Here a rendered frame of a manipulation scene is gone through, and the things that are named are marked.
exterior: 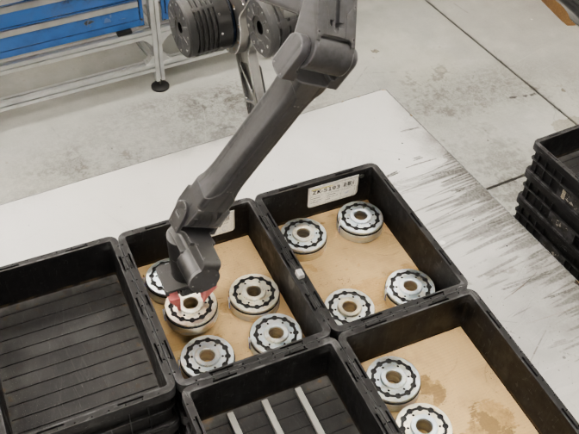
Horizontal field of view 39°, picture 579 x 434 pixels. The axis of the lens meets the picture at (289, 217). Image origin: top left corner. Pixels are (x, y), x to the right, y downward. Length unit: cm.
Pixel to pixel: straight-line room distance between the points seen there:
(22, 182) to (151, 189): 122
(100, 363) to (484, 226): 100
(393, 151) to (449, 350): 77
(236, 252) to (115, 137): 171
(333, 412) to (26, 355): 60
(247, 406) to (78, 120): 219
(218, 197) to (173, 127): 209
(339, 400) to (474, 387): 26
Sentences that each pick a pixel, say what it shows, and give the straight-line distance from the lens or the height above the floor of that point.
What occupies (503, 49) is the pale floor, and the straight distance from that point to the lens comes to 407.
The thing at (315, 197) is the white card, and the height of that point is 89.
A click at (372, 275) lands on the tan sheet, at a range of 173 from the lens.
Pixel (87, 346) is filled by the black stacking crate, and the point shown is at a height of 83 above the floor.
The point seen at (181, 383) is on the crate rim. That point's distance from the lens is 144.
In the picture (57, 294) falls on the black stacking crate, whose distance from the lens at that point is 174.
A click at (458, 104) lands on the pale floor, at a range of 365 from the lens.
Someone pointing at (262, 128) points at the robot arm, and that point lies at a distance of 125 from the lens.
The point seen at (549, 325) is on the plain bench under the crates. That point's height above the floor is 70.
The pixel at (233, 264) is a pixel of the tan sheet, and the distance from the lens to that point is 174.
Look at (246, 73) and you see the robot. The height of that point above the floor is 72.
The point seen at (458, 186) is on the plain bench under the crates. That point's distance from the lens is 217.
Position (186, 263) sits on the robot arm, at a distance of 139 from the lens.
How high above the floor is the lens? 213
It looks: 45 degrees down
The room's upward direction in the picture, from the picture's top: 2 degrees clockwise
